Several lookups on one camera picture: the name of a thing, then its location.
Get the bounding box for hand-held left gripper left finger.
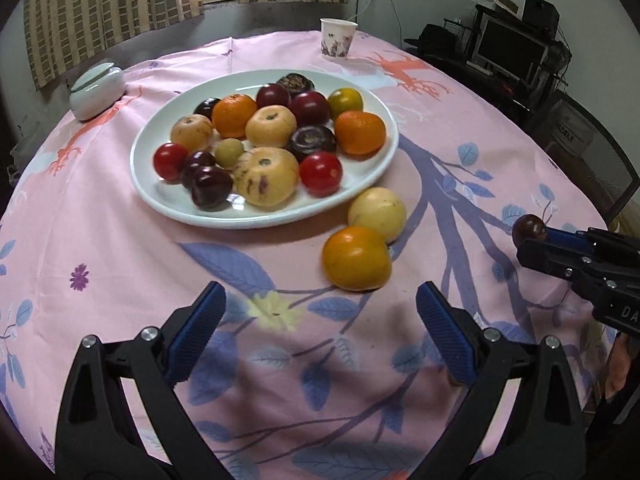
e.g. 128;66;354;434
55;281;227;480

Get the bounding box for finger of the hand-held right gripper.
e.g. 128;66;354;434
518;240;640;286
546;228;640;267

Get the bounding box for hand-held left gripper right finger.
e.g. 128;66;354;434
416;281;587;480

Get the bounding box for small dark plum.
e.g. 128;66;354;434
512;214;548;247

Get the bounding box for orange-yellow tomato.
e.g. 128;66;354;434
322;226;392;292

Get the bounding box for pale yellow round fruit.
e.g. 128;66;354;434
245;105;297;148
348;187;408;245

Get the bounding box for dark purple plum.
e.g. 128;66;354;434
194;98;222;120
191;165;234;211
180;150;217;188

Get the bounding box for striped pale pepino melon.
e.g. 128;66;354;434
233;147;300;208

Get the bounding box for red tomato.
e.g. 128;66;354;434
299;152;344;197
153;143;189;181

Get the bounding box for white oval plate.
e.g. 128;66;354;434
130;69;399;230

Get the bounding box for small yellow-green fruit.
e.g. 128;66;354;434
215;138;245;168

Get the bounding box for large orange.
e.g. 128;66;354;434
334;111;387;156

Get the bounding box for dark red plum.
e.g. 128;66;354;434
290;91;331;127
256;84;291;111

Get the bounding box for small yellow-green tomato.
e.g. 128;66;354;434
328;88;364;116

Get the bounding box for pink floral tablecloth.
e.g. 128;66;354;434
0;30;618;480

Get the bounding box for black mesh chair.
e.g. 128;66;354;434
542;92;640;221

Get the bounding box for pale reddish round fruit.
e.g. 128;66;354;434
170;114;214;152

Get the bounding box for computer monitor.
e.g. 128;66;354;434
475;17;548;78

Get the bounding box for small orange tangerine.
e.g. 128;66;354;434
212;94;258;139

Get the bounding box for black speaker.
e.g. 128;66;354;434
522;0;560;36

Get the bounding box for black hat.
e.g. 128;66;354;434
404;24;468;56

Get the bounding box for pale green lidded jar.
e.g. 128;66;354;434
69;62;125;121

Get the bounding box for printed paper cup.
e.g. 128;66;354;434
320;17;359;59

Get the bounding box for wide checked curtain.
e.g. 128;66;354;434
22;0;205;91

